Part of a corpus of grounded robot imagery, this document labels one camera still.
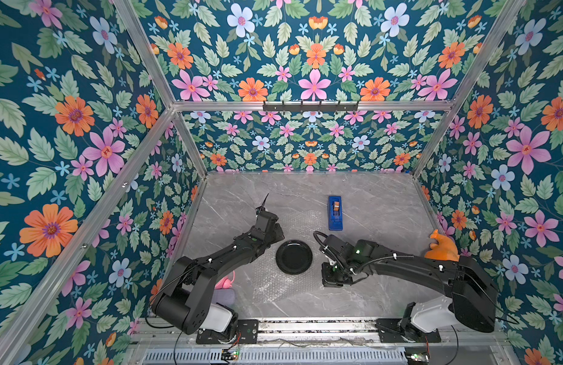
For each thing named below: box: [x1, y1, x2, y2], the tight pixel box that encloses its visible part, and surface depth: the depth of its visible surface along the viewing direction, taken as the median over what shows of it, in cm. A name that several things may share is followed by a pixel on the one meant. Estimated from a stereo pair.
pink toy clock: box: [214, 270, 236, 290], surface depth 84 cm
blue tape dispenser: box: [327, 196, 344, 231], surface depth 100 cm
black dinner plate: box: [275, 239, 313, 275], surface depth 91 cm
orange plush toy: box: [424, 228, 460, 263], surface depth 91 cm
